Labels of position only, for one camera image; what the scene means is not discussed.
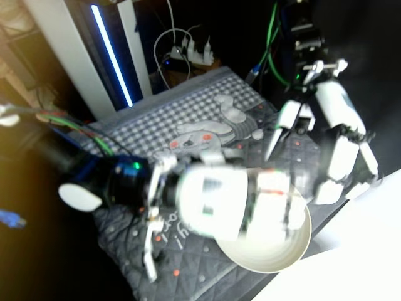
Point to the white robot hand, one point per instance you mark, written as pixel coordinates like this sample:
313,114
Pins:
335,103
216,197

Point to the cream round plate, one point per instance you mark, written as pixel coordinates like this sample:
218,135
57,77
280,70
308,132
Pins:
266,257

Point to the grey bear print quilt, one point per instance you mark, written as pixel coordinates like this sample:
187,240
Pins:
194,269

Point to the black box with blue light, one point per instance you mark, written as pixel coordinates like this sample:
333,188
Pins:
175,62

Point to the white power strip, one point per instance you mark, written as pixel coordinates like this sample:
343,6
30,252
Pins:
200,54

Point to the white column with blue light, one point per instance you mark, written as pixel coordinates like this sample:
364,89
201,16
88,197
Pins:
69,53

